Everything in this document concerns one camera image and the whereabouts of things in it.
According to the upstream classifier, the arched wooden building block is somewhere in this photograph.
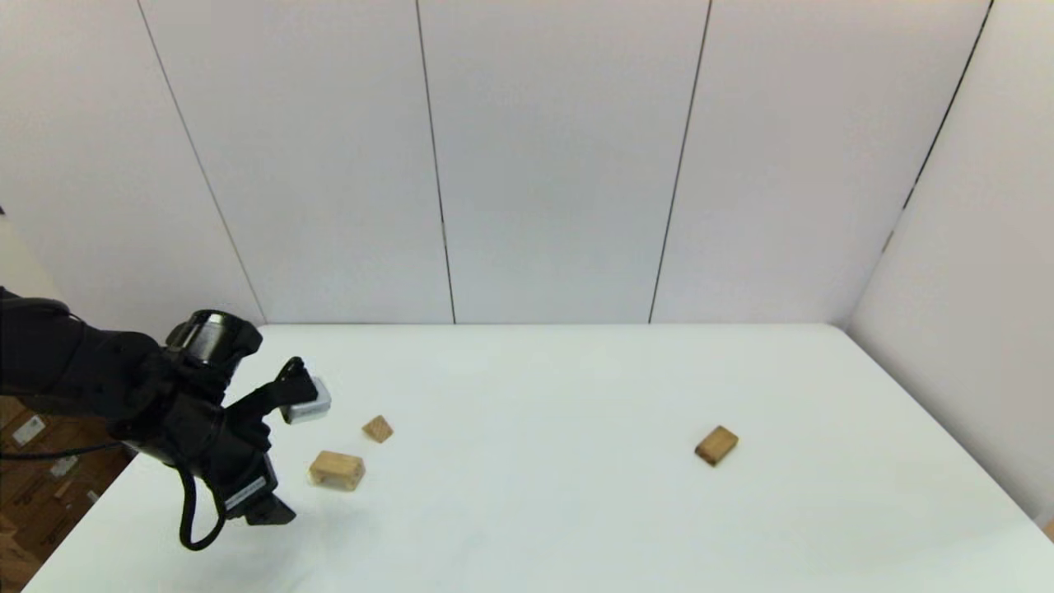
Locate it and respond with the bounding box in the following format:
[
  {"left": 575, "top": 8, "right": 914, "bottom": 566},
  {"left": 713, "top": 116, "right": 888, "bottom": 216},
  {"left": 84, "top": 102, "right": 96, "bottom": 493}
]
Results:
[{"left": 309, "top": 450, "right": 366, "bottom": 492}]

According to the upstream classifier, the rectangular wooden building block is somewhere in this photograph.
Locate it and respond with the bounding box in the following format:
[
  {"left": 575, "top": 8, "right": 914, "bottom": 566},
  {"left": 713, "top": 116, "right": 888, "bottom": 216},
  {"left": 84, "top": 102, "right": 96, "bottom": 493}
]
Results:
[{"left": 694, "top": 425, "right": 739, "bottom": 467}]

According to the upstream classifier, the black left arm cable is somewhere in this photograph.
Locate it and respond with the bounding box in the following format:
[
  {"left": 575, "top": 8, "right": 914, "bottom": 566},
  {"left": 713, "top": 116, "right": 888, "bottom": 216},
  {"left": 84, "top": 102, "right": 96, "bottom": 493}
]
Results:
[{"left": 0, "top": 441, "right": 229, "bottom": 552}]

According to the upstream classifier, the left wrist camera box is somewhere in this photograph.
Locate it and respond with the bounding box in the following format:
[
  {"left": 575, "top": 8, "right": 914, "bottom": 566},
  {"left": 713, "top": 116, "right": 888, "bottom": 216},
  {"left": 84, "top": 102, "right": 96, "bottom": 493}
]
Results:
[{"left": 278, "top": 357, "right": 333, "bottom": 425}]

